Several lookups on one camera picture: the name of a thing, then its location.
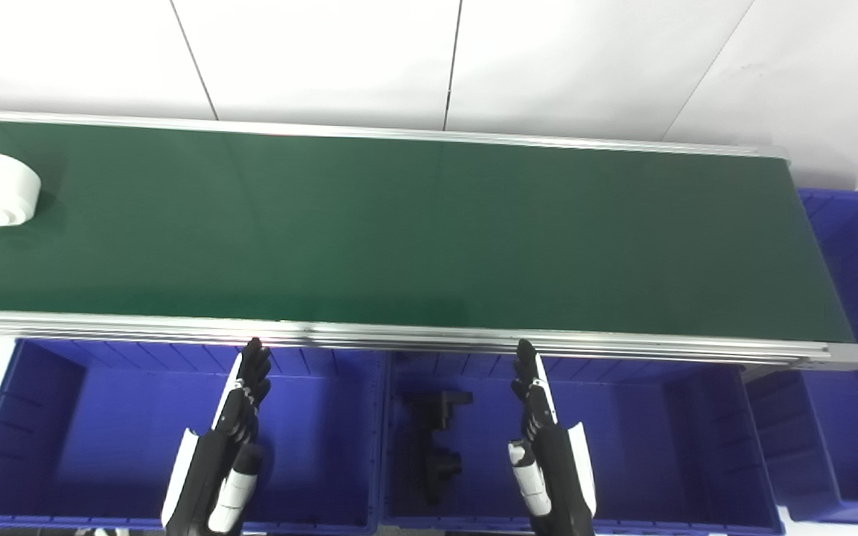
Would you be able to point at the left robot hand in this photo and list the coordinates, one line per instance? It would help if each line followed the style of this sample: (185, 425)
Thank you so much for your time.
(209, 469)

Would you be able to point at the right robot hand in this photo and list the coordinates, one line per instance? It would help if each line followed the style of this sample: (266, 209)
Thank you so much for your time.
(555, 461)

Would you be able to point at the blue bin with black part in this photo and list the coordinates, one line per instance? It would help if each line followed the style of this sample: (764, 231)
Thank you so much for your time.
(608, 447)

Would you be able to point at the empty blue plastic bin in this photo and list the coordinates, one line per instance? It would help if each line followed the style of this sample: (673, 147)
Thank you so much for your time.
(131, 439)

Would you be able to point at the green conveyor belt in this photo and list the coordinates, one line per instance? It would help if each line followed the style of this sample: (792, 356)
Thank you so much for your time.
(474, 344)
(429, 231)

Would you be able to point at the black bracket part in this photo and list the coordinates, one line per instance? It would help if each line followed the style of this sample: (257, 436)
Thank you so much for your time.
(433, 447)

